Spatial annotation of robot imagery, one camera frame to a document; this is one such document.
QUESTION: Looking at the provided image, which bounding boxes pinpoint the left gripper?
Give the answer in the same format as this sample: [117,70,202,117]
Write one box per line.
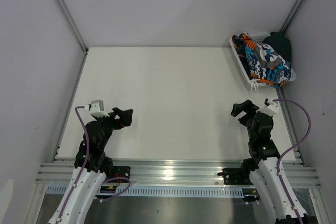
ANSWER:
[94,107,132,150]

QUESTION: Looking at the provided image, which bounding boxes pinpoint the colourful patterned shorts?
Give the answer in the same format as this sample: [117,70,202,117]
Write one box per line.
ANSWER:
[231,32,293,90]

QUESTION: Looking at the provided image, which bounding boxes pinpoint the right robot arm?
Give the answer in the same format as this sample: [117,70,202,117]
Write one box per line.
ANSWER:
[230,99,318,223]

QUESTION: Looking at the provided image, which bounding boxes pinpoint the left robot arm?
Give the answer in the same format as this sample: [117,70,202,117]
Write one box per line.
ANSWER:
[48,103,133,223]

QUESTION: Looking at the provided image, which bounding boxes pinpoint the dark green shorts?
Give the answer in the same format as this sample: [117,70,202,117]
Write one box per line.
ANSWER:
[262,32,292,62]

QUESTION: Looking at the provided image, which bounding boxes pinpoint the white plastic basket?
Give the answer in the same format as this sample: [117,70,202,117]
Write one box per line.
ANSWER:
[229,31,297,90]

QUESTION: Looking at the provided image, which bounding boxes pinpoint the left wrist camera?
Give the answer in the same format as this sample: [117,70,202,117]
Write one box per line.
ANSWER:
[89,100,109,118]

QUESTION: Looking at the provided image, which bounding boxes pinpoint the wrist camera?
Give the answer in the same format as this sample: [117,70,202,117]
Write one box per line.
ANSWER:
[89,100,109,118]
[258,98,280,116]

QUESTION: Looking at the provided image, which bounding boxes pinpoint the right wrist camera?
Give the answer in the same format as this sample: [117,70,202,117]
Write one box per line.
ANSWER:
[258,98,280,116]

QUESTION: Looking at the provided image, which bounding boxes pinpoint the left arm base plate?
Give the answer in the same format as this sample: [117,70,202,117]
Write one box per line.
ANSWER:
[94,166,131,184]

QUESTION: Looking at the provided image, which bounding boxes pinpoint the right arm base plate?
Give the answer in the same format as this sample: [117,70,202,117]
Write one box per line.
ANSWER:
[217,167,257,186]

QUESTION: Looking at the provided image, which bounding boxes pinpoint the aluminium rail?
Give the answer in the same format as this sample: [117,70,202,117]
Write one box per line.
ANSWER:
[35,159,321,189]

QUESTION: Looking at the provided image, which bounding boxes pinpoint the slotted cable duct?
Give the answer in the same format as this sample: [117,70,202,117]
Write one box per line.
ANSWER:
[46,185,244,198]

